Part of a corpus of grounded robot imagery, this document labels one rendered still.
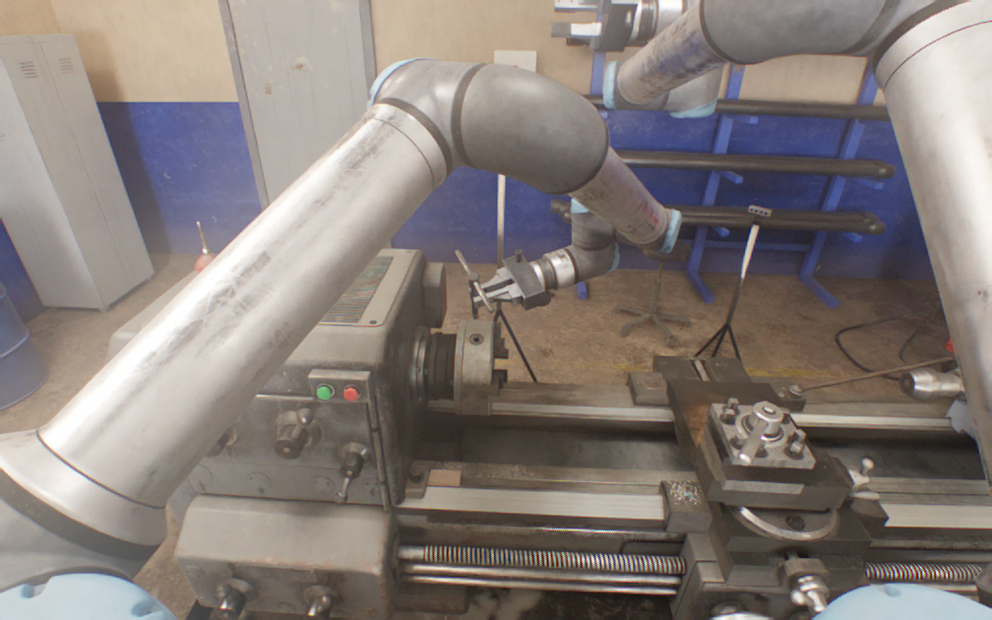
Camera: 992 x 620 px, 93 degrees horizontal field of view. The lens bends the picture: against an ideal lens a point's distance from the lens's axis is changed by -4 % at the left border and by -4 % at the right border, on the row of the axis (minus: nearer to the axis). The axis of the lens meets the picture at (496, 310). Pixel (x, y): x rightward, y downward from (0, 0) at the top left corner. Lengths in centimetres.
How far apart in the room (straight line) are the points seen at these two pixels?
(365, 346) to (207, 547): 68
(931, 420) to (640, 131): 291
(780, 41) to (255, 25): 411
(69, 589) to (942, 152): 68
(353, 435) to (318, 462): 13
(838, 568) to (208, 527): 148
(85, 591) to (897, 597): 47
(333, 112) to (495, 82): 379
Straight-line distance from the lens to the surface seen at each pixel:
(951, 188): 53
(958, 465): 217
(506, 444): 163
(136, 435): 47
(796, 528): 134
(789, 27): 59
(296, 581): 145
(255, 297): 47
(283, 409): 118
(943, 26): 59
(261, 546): 143
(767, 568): 135
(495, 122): 55
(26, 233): 467
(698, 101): 114
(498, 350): 132
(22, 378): 390
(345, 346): 107
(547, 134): 55
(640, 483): 145
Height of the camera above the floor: 189
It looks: 30 degrees down
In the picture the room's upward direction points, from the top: 1 degrees clockwise
